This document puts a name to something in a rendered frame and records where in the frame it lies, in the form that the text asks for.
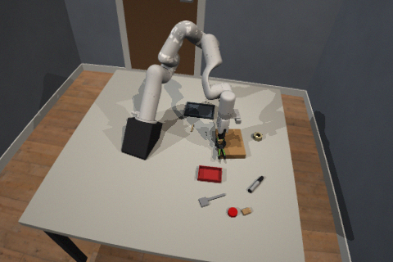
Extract red open tray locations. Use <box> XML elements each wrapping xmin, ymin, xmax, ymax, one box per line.
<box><xmin>197</xmin><ymin>165</ymin><xmax>222</xmax><ymax>183</ymax></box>

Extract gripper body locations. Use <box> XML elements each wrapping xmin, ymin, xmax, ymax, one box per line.
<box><xmin>216</xmin><ymin>116</ymin><xmax>230</xmax><ymax>134</ymax></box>

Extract brown wooden board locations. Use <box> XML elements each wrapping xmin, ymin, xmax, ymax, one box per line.
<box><xmin>215</xmin><ymin>129</ymin><xmax>246</xmax><ymax>159</ymax></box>

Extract red button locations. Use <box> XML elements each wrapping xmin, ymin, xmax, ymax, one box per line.
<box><xmin>228</xmin><ymin>207</ymin><xmax>237</xmax><ymax>218</ymax></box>

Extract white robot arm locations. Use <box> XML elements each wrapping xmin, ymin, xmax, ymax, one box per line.
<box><xmin>131</xmin><ymin>20</ymin><xmax>242</xmax><ymax>124</ymax></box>

